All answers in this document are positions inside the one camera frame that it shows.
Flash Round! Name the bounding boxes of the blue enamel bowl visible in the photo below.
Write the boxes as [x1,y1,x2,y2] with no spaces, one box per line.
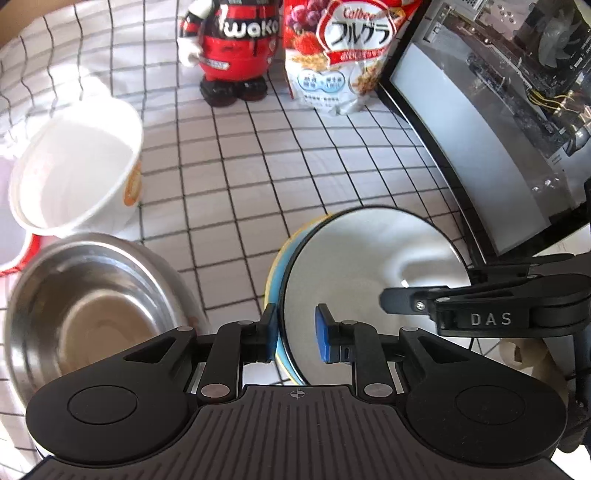
[280,206,470,385]

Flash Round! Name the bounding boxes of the white paper noodle bowl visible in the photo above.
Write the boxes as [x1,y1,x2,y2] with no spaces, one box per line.
[8,97,143,238]

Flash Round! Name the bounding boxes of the red white plastic tray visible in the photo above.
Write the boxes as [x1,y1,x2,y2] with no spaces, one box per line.
[0,158,41,277]

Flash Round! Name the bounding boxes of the stainless steel bowl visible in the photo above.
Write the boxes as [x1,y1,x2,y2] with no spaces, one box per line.
[4,233,211,404]

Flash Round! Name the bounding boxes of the white black grid tablecloth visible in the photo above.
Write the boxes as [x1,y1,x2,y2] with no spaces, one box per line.
[1,1,464,327]

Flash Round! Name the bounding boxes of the black glass computer case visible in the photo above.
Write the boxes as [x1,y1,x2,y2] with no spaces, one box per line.
[379,1,590,262]

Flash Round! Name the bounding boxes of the red granola cereal bag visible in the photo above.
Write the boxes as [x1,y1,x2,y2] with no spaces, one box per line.
[283,0,421,115]

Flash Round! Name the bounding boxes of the red black robot figurine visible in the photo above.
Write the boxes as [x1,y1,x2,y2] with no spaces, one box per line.
[177,0,281,108]

